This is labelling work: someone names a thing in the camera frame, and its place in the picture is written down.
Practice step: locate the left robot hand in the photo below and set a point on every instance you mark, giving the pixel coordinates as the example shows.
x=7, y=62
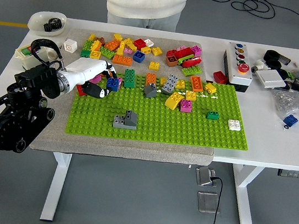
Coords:
x=83, y=70

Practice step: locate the blue two-by-two brick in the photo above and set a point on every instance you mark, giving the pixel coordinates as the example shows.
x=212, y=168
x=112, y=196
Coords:
x=290, y=119
x=139, y=56
x=113, y=84

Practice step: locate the pink two-by-two brick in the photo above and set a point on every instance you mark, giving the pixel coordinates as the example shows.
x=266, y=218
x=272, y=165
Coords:
x=120, y=81

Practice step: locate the grey two-by-four brick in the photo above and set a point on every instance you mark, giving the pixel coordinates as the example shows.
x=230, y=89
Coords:
x=118, y=121
x=170, y=83

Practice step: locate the red two-by-two brick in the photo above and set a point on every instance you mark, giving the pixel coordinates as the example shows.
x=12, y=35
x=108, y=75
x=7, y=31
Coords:
x=220, y=77
x=80, y=91
x=139, y=44

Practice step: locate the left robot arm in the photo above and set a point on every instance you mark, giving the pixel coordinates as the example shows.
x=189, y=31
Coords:
x=37, y=79

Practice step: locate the green baseplate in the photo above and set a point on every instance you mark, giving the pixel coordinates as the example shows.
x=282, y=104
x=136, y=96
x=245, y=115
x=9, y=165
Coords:
x=177, y=132

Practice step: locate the magenta two-by-two brick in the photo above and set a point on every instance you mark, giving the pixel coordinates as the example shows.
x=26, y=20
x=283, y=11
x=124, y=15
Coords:
x=196, y=49
x=186, y=105
x=96, y=79

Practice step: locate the dark green small brick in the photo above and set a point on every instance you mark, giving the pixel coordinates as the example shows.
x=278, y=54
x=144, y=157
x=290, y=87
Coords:
x=213, y=115
x=85, y=53

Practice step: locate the yellow two-by-two brick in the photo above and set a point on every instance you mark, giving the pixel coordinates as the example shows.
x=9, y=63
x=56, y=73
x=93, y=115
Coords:
x=95, y=54
x=180, y=84
x=154, y=66
x=190, y=95

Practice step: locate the white cube box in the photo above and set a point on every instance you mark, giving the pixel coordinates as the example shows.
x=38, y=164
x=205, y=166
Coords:
x=70, y=45

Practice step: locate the white plastic tube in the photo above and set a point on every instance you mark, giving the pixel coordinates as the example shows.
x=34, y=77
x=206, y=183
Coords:
x=52, y=54

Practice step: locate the brown brick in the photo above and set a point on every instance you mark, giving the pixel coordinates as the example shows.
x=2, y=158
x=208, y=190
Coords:
x=171, y=60
x=100, y=40

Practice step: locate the orange two-by-four brick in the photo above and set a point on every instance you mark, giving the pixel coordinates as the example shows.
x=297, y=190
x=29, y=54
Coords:
x=122, y=60

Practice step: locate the yellow long brick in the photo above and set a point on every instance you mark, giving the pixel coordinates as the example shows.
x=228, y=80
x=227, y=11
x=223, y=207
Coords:
x=121, y=47

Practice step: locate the dark green two-by-four brick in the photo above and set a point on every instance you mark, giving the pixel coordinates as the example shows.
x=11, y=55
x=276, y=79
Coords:
x=129, y=78

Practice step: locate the pink small brick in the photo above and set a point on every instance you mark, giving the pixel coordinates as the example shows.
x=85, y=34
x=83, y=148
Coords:
x=128, y=52
x=181, y=48

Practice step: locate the black gear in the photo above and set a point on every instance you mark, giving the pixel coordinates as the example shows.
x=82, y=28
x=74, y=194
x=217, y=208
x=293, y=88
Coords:
x=56, y=23
x=47, y=27

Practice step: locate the white plastic bowl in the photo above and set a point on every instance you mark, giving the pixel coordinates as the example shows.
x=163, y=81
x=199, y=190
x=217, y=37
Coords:
x=36, y=22

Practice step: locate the white small brick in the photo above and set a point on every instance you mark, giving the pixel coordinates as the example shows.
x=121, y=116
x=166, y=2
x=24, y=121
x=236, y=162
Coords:
x=149, y=43

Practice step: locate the grey-brown mat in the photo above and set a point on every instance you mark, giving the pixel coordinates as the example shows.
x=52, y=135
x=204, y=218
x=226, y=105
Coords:
x=132, y=152

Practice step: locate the yellow arch brick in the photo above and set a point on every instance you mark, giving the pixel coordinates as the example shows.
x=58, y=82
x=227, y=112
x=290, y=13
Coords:
x=174, y=100

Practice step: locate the red two-by-four brick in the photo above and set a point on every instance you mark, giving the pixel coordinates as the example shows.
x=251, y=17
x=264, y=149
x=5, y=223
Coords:
x=191, y=62
x=184, y=52

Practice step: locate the lime green flat plate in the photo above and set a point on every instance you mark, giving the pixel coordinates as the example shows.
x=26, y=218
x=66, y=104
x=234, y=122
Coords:
x=186, y=58

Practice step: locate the lime green two-by-four brick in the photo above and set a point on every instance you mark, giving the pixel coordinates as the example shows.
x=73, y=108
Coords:
x=191, y=70

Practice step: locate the orange upturned long brick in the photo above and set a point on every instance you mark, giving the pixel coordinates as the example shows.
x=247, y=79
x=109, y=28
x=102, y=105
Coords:
x=197, y=83

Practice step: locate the white table leg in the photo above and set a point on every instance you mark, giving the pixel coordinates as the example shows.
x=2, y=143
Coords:
x=245, y=203
x=55, y=188

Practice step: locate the yellow rounded small brick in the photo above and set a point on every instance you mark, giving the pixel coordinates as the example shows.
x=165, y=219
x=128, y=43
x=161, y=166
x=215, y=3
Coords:
x=210, y=88

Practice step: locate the push-button control box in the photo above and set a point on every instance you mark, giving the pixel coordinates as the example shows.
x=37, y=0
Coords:
x=240, y=77

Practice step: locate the metal floor socket box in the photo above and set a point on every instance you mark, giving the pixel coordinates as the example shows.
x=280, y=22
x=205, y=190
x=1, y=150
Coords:
x=203, y=176
x=207, y=202

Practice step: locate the white two-by-two brick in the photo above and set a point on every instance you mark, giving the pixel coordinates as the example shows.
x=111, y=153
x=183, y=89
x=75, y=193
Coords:
x=234, y=125

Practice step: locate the white pipe connector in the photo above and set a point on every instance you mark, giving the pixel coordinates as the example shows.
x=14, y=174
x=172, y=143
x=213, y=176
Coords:
x=259, y=64

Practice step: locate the black tape roll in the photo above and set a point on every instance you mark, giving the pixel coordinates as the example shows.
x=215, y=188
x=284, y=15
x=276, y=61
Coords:
x=274, y=63
x=269, y=53

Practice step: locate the black round knob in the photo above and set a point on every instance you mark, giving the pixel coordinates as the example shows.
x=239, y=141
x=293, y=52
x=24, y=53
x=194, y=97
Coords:
x=283, y=73

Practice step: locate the small black grey block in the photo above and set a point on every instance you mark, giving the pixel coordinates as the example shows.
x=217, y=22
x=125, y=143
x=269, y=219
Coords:
x=285, y=61

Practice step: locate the clear bag of screws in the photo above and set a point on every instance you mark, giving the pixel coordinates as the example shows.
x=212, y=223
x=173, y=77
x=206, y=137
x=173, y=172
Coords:
x=287, y=102

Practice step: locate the green plastic clip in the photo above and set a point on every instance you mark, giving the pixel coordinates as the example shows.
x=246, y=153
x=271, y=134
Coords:
x=291, y=73

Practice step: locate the table height control panel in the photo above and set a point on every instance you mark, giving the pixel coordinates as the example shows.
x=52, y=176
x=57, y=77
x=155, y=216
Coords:
x=296, y=174

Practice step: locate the switch box green red buttons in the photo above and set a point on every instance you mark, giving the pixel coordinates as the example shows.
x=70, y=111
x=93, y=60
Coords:
x=23, y=58

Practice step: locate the white flat switch plate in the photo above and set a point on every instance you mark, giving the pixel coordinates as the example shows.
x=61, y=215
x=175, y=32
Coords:
x=270, y=79

